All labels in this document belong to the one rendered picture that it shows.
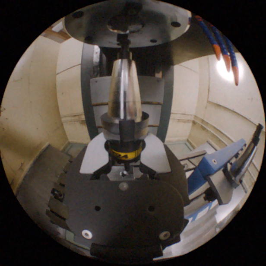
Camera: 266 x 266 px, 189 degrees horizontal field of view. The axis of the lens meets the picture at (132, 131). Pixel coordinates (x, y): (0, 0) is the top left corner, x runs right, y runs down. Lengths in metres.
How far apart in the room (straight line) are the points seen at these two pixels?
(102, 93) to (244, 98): 1.22
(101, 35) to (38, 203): 1.02
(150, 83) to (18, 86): 1.20
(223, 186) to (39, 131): 1.26
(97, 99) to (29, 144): 0.88
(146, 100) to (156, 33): 0.45
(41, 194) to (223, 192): 1.02
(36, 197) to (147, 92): 1.24
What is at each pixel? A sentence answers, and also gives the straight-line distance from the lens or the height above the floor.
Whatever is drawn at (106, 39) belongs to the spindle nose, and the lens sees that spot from 0.16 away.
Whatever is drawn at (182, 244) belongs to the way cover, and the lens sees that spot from 0.68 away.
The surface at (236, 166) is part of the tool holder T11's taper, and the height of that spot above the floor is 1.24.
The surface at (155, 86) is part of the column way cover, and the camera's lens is 0.55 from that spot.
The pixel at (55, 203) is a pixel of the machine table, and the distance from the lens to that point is 0.58.
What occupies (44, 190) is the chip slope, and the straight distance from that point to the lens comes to 0.95.
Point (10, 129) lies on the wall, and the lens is 1.02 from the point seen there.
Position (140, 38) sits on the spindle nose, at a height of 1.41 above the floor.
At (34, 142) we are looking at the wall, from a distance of 1.10.
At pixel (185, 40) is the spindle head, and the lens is 0.36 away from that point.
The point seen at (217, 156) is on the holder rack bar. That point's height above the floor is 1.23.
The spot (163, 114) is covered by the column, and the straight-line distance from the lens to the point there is 0.65.
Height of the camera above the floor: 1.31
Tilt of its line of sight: 28 degrees down
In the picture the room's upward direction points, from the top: straight up
